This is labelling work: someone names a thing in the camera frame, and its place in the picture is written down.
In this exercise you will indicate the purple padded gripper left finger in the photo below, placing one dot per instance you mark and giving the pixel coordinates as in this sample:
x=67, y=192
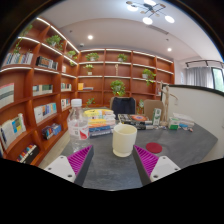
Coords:
x=74, y=167

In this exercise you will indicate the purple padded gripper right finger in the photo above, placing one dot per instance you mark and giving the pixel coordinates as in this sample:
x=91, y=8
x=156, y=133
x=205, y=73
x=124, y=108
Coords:
x=151, y=167

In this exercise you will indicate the clear plastic water bottle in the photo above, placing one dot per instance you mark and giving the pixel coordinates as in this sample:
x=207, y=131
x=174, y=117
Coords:
x=78, y=126

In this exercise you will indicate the round red coaster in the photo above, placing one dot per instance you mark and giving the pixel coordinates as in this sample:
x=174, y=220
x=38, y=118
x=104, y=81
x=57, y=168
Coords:
x=154, y=147

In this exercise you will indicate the cream ribbed cup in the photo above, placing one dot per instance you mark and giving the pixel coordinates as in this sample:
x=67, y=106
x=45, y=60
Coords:
x=124, y=138

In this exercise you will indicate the black box with orange print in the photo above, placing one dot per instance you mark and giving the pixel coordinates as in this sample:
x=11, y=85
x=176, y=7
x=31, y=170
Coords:
x=141, y=122

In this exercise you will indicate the wooden artist mannequin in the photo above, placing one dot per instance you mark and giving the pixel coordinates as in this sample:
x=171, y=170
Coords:
x=165, y=90

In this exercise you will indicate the small green white box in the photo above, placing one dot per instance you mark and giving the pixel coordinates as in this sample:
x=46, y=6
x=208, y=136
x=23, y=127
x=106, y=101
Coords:
x=173, y=123

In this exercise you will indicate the stack of colourful books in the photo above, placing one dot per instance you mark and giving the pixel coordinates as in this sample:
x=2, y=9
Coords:
x=100, y=121

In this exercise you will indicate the green and white carton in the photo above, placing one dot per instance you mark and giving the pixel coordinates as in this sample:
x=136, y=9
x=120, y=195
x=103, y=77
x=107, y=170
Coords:
x=156, y=116

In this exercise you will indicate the tan chair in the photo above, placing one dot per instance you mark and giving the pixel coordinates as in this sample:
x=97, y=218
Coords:
x=150, y=105

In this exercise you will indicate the dark blue office chair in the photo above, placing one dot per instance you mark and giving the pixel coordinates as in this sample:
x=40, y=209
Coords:
x=123, y=105

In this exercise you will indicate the white partition counter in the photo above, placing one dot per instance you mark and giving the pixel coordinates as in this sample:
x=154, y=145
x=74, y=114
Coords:
x=206, y=107

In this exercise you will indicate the large potted plant centre shelf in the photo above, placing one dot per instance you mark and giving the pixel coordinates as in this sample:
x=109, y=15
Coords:
x=118, y=88

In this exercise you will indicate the potted plant right shelf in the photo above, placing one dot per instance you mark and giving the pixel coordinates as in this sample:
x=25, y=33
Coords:
x=149, y=76

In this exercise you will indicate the grey window curtain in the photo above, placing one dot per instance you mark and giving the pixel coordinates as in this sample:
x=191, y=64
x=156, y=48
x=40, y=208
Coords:
x=199, y=76

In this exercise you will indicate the potted plant top left shelf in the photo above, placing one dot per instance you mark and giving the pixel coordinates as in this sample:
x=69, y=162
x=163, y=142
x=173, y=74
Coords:
x=55, y=41

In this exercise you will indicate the ceiling chandelier with round lamps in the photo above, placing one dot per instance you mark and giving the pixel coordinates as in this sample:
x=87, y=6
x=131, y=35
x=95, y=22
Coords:
x=149, y=8

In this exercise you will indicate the wooden bookshelf wall unit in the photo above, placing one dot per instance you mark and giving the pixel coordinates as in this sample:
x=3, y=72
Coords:
x=38, y=83

